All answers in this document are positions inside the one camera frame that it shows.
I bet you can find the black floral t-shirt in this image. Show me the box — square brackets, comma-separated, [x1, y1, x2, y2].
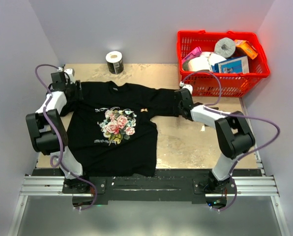
[61, 81, 178, 177]

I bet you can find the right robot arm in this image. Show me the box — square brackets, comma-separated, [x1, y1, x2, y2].
[175, 88, 255, 193]

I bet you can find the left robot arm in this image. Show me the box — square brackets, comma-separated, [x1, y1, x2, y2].
[26, 69, 91, 193]

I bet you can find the black brooch display box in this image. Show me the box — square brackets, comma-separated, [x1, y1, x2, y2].
[201, 107, 219, 132]

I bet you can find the red plastic basket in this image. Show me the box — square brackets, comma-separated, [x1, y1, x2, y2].
[176, 30, 270, 97]

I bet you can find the pink package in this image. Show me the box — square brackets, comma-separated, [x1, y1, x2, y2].
[181, 47, 202, 64]

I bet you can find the white paper roll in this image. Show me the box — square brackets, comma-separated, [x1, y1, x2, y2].
[200, 52, 227, 71]

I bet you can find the black wrapped paper roll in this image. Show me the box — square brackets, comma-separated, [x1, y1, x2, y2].
[105, 51, 124, 74]

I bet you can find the grey toilet paper roll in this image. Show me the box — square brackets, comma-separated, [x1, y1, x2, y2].
[214, 37, 236, 59]

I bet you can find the blue white box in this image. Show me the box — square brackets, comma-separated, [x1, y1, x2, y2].
[213, 56, 249, 74]

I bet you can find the orange carton box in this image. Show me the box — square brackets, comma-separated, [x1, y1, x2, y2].
[234, 39, 258, 59]

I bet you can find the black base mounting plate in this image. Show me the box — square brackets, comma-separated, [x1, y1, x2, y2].
[62, 168, 263, 205]

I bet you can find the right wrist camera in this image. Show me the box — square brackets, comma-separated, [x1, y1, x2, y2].
[179, 82, 193, 94]

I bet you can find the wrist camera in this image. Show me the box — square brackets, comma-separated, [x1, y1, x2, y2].
[57, 67, 75, 83]
[179, 82, 193, 94]

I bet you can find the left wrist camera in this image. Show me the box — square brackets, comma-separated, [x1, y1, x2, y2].
[57, 67, 75, 83]

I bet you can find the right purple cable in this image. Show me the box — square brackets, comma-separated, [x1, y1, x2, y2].
[179, 71, 281, 212]

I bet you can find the purple cable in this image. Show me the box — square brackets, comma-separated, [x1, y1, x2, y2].
[179, 71, 281, 212]
[34, 63, 98, 211]

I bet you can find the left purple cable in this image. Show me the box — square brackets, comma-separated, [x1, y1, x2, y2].
[34, 63, 98, 211]

